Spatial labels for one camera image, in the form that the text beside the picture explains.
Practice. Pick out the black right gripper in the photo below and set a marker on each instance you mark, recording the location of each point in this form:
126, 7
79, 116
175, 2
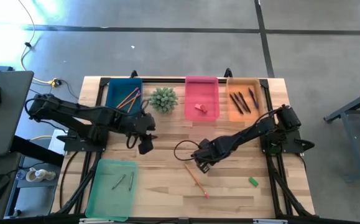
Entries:
209, 151

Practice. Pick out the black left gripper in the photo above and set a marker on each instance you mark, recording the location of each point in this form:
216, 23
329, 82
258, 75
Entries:
144, 124

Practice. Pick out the gray crayon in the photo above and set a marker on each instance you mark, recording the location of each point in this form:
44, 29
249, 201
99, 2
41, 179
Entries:
118, 182
132, 181

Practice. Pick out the green eraser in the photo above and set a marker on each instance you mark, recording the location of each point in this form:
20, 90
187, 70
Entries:
253, 182

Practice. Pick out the pink eraser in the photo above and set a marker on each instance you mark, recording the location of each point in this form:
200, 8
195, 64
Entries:
198, 106

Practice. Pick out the blue violet pen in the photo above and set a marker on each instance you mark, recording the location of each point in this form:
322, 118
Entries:
253, 98

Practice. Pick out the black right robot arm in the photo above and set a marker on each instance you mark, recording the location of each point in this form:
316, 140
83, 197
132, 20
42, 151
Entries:
254, 130

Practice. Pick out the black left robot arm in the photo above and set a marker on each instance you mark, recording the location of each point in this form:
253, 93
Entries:
74, 112

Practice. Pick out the green succulent in white pot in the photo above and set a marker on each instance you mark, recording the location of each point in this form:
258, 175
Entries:
163, 100

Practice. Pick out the blue plastic bin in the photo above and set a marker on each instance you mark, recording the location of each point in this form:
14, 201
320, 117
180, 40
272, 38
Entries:
117, 90

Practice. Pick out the pink plastic bin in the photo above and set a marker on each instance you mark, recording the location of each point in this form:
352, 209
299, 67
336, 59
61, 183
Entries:
209, 93

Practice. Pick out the green plastic bin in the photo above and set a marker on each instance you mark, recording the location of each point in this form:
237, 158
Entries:
108, 199

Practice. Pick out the orange plastic bin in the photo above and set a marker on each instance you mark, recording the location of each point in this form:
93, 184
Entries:
235, 85

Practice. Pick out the white box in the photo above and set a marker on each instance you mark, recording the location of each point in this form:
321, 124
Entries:
58, 147

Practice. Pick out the white bottle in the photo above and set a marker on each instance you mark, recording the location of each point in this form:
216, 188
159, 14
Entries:
44, 175

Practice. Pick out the yellow power plug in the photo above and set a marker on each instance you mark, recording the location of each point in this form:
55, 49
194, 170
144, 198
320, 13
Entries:
54, 82

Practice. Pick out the black desk crossbar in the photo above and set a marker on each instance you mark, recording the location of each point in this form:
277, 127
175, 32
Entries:
36, 151

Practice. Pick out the white cup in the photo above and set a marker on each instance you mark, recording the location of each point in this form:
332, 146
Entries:
30, 175

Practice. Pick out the gray shelf cart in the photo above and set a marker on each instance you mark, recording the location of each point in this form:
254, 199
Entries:
33, 199

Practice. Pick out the dark gray desk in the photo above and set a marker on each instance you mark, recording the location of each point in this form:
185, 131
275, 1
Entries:
8, 118

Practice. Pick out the blue gray metal cart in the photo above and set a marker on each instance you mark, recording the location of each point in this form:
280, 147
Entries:
347, 109

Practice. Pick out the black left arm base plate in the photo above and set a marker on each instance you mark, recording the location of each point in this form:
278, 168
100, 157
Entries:
74, 146

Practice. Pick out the white bracket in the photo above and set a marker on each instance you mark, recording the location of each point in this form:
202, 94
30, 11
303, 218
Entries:
270, 221
95, 221

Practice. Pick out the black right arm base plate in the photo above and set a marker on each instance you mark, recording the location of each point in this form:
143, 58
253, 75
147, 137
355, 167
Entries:
294, 144

